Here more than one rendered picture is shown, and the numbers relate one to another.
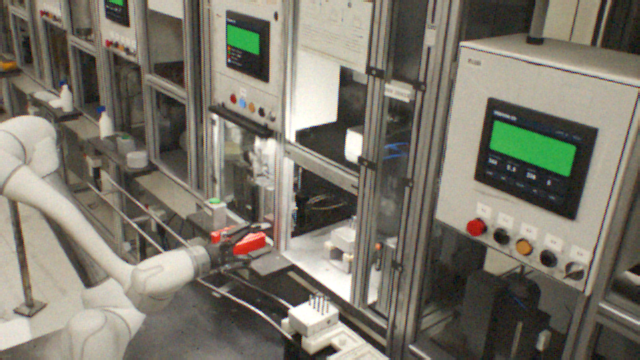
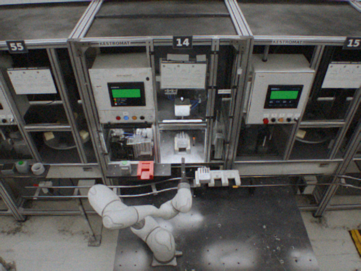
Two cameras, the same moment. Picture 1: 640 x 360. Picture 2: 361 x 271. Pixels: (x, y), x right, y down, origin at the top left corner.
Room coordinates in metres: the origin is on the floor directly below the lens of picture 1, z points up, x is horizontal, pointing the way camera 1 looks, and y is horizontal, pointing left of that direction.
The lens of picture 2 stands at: (0.65, 1.37, 2.83)
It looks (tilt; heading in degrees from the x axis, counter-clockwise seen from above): 42 degrees down; 310
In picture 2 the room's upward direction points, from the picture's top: straight up
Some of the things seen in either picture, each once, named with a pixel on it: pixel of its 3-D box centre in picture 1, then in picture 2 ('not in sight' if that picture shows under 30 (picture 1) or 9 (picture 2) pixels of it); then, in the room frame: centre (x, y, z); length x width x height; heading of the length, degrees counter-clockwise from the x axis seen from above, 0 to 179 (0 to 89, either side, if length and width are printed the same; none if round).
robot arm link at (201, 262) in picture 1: (196, 262); (183, 188); (1.49, 0.33, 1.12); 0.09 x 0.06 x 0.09; 41
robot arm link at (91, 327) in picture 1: (91, 346); (162, 243); (1.44, 0.63, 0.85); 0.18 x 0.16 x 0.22; 173
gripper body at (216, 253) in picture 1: (218, 254); (183, 180); (1.54, 0.27, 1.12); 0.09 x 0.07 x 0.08; 131
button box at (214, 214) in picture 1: (216, 215); (125, 166); (2.08, 0.37, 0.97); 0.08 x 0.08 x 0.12; 41
